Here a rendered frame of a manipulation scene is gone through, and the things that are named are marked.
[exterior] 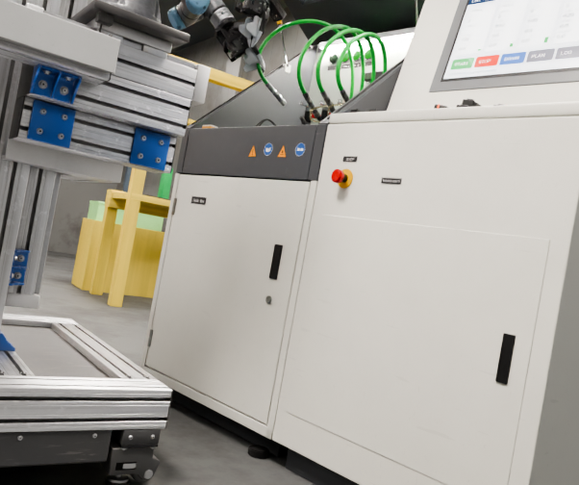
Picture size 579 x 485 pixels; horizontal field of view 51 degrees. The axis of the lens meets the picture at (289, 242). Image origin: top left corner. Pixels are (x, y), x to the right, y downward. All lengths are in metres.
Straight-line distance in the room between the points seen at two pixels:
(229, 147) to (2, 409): 1.07
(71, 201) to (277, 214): 7.51
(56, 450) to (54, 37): 0.83
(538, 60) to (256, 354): 1.09
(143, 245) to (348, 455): 3.82
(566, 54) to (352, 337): 0.87
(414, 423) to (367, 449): 0.15
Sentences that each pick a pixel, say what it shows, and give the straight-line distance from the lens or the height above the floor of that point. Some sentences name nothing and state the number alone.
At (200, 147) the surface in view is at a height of 0.88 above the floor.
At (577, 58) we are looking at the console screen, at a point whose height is 1.17.
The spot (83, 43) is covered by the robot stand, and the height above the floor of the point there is 0.92.
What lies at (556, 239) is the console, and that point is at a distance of 1.31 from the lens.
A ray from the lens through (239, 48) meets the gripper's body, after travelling 2.19.
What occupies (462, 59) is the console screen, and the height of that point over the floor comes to 1.20.
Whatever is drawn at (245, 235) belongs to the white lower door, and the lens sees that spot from 1.87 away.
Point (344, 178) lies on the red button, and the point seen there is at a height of 0.80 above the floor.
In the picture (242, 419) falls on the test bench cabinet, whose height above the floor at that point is 0.09.
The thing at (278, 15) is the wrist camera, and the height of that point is 1.32.
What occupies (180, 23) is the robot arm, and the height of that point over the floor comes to 1.28.
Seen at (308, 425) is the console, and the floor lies 0.15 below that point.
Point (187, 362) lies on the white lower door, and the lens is 2.05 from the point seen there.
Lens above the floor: 0.59
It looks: 1 degrees up
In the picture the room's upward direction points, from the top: 10 degrees clockwise
